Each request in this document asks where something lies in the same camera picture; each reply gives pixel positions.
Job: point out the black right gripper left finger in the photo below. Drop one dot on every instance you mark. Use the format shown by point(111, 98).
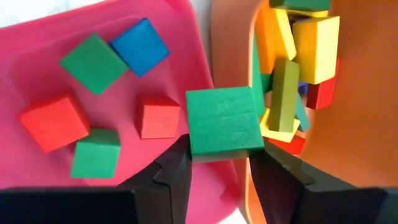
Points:
point(155, 199)

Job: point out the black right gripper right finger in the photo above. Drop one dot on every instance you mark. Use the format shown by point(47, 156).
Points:
point(286, 199)

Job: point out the red long block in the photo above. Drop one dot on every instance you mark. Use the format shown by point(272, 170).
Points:
point(323, 93)
point(290, 146)

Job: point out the yellow long block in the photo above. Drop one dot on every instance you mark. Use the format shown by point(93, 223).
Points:
point(308, 13)
point(280, 137)
point(315, 49)

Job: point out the green cube block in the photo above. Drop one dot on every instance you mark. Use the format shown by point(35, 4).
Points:
point(224, 121)
point(95, 154)
point(93, 63)

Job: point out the red cube block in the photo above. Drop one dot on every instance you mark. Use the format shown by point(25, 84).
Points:
point(54, 123)
point(158, 116)

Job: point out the olive green long block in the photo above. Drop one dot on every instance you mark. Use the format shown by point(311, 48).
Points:
point(283, 93)

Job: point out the purple long block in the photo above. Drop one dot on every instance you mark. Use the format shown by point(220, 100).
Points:
point(303, 88)

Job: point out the blue cube block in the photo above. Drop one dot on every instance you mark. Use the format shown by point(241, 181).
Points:
point(141, 46)

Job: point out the orange-yellow long block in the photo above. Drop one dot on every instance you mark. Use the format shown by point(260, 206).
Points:
point(273, 34)

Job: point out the orange plastic basket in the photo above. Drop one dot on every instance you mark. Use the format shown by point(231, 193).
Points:
point(367, 124)

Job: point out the pink plastic bin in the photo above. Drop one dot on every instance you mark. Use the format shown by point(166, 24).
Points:
point(31, 46)

